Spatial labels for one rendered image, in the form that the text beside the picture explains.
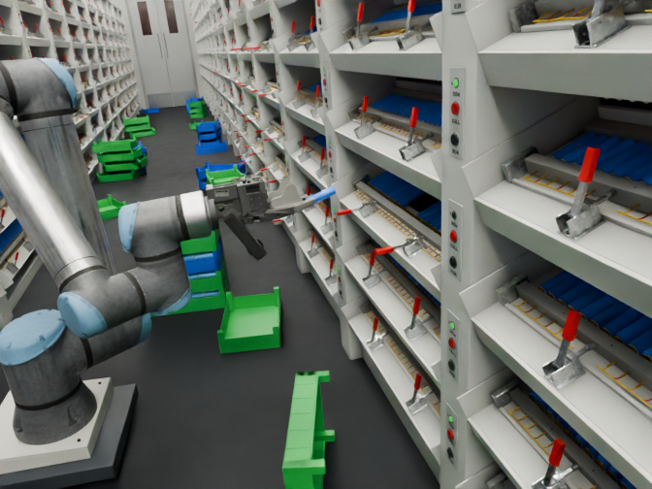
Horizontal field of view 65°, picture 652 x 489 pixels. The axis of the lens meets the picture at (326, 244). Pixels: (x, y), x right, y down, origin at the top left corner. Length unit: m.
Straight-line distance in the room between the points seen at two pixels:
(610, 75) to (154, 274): 0.81
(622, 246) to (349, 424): 0.99
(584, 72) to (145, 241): 0.77
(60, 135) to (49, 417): 0.66
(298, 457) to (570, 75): 0.80
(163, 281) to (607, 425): 0.76
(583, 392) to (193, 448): 1.01
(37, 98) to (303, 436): 0.93
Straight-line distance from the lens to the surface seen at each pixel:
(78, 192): 1.35
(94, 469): 1.40
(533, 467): 0.85
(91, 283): 1.01
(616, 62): 0.54
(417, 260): 1.00
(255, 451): 1.39
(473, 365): 0.88
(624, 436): 0.65
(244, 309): 2.01
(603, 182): 0.64
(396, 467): 1.32
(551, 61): 0.60
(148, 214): 1.01
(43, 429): 1.45
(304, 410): 1.16
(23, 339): 1.35
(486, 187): 0.75
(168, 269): 1.03
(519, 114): 0.76
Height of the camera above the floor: 0.93
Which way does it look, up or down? 22 degrees down
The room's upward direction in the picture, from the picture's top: 5 degrees counter-clockwise
